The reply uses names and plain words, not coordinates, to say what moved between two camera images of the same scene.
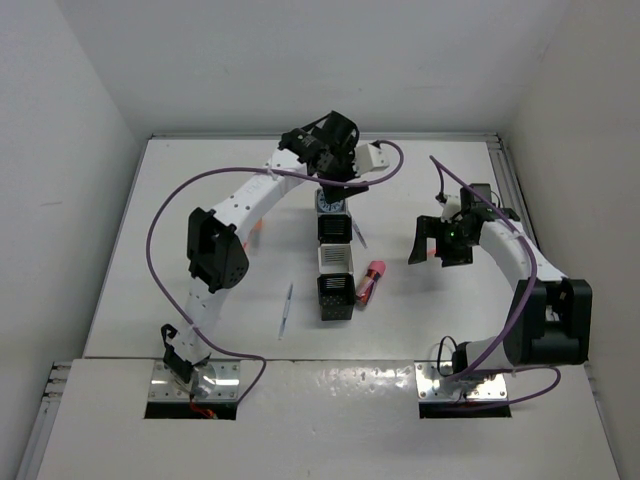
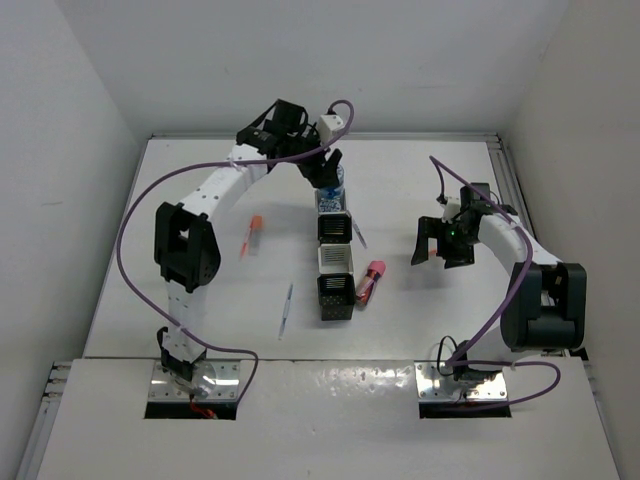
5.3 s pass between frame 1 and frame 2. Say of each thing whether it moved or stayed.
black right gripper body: stayed
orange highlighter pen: stayed
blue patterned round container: stayed
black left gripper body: moved
